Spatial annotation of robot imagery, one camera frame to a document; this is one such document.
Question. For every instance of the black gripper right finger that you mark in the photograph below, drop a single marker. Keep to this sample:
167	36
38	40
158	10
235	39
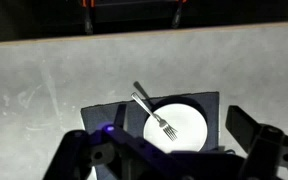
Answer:
266	145

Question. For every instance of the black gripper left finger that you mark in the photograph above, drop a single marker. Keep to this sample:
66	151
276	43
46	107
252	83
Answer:
79	151

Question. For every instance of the silver metal fork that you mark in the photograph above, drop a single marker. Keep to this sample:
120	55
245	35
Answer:
163	124

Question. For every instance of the white round plate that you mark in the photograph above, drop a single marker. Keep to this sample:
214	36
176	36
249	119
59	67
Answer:
190	124

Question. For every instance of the dark blue cloth placemat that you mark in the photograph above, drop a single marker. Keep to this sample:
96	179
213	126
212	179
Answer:
207	103

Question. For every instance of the orange black clamp left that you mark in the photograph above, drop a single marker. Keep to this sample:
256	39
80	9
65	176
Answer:
89	6

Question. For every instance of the orange black clamp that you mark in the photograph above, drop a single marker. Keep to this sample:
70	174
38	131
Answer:
89	6
177	14

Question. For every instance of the orange black clamp right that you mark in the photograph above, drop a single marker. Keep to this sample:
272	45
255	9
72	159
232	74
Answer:
177	14

